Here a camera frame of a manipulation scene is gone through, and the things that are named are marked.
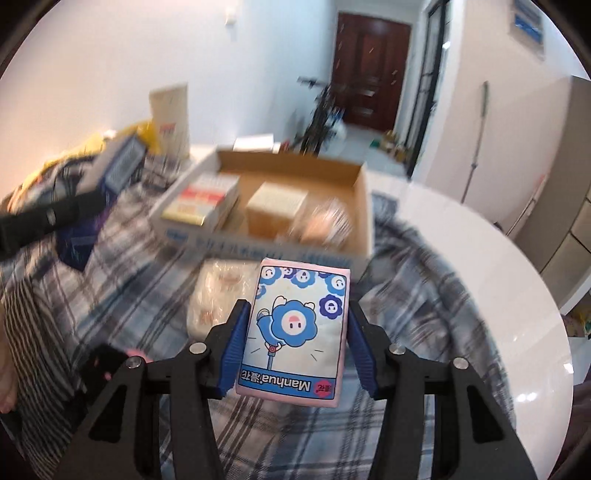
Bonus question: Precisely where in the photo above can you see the beige speckled tumbler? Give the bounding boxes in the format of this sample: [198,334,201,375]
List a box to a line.
[149,83,190,160]

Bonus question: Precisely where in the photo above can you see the tan cardboard small box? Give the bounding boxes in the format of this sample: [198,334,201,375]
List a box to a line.
[245,182,308,240]

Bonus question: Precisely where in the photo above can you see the red gold cigarette pack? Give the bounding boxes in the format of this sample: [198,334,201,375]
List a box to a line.
[161,173,239,232]

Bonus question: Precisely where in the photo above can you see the plaid blue shirt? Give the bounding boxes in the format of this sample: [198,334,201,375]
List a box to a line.
[1,158,514,479]

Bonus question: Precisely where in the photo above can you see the grey mop handle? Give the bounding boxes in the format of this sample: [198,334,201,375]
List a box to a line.
[461,80,490,204]

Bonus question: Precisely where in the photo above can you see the pink snack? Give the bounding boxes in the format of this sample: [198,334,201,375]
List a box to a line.
[287,197,353,250]

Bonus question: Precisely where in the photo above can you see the white tissue pack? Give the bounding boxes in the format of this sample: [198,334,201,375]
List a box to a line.
[186,259,259,341]

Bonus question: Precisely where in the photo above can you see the yellow snack bag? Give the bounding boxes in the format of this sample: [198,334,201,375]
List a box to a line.
[42,129,137,167]

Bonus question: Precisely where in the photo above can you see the beige refrigerator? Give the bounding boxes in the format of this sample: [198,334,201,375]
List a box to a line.
[514,77,590,310]

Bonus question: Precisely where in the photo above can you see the white stacked boxes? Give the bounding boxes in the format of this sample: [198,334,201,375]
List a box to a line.
[232,134,281,153]

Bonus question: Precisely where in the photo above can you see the shallow cardboard box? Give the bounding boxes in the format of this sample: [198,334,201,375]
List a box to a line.
[148,148,374,279]

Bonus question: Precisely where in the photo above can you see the cardboard boxes on floor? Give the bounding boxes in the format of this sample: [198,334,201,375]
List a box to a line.
[370,130,410,163]

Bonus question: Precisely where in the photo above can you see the dark red entrance door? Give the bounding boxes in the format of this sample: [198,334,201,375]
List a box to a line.
[331,12,412,132]

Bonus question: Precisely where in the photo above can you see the wall electrical panel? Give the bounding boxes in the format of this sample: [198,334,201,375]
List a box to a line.
[510,0,545,60]

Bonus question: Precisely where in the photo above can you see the yellow plastic container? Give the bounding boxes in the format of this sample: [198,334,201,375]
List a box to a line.
[134,120,161,155]

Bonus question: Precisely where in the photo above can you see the black bicycle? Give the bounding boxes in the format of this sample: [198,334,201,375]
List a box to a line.
[288,77,344,156]

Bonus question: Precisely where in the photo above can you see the blue orange small box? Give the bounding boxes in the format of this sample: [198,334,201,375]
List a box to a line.
[97,134,147,194]

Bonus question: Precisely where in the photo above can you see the black framed glass door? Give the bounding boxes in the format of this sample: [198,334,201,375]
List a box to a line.
[405,1,451,179]

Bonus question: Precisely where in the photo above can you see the pink blue tissue pack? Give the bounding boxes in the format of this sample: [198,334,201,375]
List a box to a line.
[235,259,349,408]

